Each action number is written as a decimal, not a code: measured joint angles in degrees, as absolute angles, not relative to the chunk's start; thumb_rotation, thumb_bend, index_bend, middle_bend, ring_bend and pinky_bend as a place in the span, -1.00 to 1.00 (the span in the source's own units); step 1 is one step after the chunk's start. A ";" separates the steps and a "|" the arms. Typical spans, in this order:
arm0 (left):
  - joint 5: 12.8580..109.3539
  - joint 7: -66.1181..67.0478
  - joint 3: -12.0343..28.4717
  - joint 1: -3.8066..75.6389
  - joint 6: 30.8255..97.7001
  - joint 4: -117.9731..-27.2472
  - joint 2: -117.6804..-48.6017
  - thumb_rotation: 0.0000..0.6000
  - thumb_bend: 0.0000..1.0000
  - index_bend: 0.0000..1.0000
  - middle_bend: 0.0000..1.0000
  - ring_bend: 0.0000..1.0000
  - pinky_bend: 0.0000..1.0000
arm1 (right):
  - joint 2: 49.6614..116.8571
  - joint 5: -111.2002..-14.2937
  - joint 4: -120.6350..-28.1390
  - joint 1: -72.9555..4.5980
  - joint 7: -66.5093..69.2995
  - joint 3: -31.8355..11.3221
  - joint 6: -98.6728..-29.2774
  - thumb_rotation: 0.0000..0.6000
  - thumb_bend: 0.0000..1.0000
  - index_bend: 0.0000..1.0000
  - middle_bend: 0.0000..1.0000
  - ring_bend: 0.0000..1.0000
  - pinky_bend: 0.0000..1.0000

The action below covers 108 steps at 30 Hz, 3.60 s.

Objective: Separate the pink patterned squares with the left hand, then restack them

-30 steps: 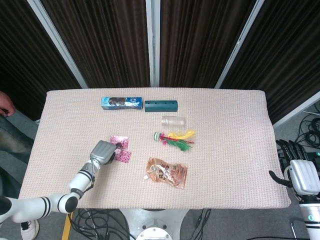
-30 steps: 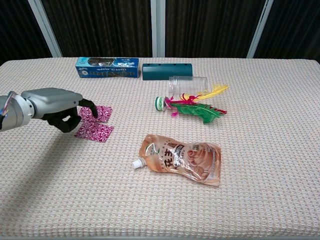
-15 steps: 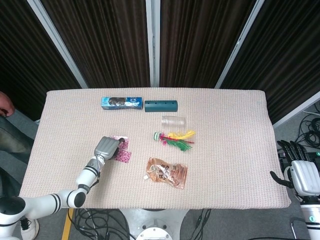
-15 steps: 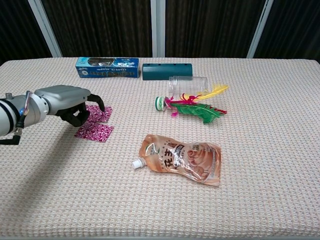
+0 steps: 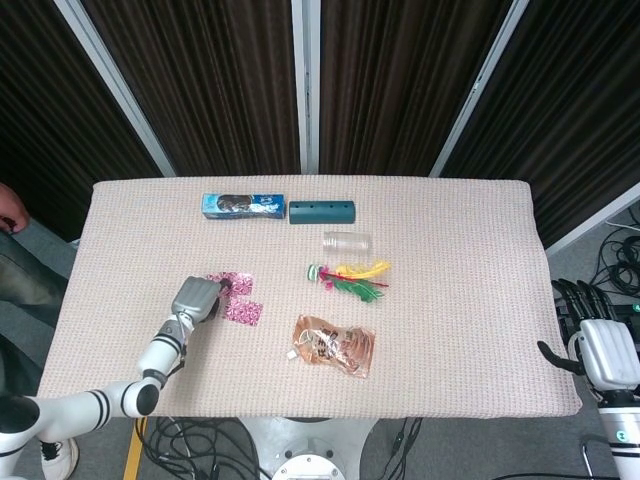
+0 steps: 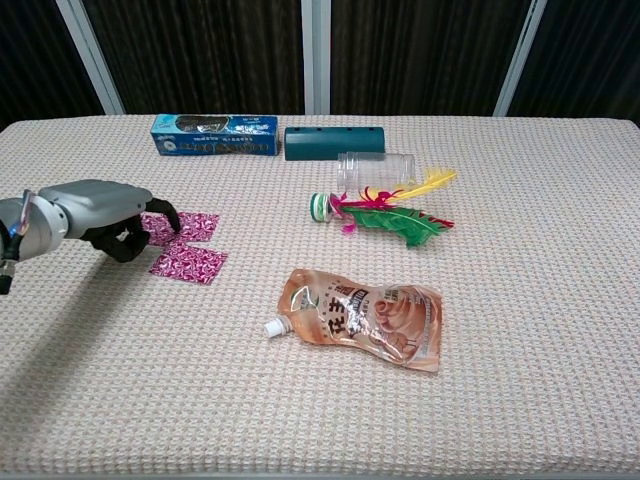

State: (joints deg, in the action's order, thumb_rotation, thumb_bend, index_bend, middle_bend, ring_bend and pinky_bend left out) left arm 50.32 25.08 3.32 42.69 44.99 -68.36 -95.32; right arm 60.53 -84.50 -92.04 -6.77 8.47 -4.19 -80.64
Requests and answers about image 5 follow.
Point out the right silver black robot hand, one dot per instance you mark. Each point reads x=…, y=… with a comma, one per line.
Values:
x=612, y=355

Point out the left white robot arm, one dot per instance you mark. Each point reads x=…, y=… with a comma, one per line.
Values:
x=160, y=350

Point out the orange spouted drink pouch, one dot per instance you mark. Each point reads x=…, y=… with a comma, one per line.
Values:
x=332, y=347

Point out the beige woven tablecloth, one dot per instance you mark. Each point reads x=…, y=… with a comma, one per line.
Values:
x=450, y=300

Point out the black power strip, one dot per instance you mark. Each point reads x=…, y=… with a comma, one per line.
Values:
x=631, y=312

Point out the colourful feather shuttlecock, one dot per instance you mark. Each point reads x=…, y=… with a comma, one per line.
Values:
x=357, y=287

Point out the grey partition frame post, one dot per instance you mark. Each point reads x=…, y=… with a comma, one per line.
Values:
x=115, y=85
x=306, y=85
x=480, y=85
x=590, y=220

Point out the yellow floor tape strip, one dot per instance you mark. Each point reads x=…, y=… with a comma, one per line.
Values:
x=135, y=450

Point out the blue cookie box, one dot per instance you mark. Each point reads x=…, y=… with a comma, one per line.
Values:
x=240, y=207

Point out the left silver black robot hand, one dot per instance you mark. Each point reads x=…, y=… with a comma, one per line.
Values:
x=196, y=299

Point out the dark brown pleated curtain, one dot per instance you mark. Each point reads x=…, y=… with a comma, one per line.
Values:
x=45, y=125
x=575, y=100
x=400, y=85
x=210, y=85

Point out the teal half-round holder block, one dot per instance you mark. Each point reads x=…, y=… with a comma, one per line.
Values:
x=322, y=214

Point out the clear plastic jar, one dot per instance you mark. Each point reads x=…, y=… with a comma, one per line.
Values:
x=347, y=243

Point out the person's dark trouser leg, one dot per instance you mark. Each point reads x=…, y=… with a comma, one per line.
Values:
x=25, y=280

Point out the white sneaker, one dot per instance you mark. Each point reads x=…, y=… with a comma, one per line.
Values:
x=62, y=457

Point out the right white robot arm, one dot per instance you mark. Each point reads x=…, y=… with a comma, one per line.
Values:
x=622, y=440

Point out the person's bare hand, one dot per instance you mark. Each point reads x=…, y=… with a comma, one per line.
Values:
x=11, y=205

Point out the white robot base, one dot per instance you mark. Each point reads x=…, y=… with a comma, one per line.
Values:
x=310, y=450

